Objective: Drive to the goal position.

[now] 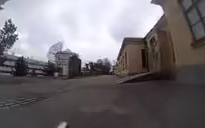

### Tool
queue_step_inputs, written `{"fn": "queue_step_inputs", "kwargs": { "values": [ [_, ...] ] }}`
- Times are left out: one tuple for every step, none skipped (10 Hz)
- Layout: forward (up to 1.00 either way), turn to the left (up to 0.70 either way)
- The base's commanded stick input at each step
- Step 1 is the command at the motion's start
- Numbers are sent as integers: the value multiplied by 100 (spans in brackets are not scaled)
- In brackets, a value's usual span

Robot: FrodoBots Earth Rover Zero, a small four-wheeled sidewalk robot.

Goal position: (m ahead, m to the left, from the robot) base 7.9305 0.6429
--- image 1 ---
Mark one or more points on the concrete ramp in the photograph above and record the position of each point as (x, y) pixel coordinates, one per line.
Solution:
(136, 77)

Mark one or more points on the long grey building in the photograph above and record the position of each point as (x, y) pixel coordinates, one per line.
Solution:
(35, 65)

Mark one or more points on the row of trees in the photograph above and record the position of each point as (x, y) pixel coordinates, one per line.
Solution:
(98, 66)

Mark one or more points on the evergreen tree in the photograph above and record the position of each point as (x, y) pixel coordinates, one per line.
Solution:
(3, 36)

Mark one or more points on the grey asphalt road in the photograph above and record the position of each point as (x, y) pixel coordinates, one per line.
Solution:
(100, 103)

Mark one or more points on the robot's own part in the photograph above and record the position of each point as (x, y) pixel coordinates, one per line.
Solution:
(62, 125)

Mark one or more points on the dark bush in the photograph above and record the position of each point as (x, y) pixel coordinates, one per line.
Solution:
(21, 66)

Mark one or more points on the cobblestone strip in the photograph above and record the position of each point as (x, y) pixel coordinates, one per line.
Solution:
(13, 102)

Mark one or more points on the white and dark building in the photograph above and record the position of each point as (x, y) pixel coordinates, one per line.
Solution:
(64, 61)

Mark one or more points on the large yellow building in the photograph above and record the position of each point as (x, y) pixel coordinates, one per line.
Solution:
(183, 40)

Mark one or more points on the bare tree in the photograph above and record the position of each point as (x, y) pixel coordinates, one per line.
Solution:
(55, 49)

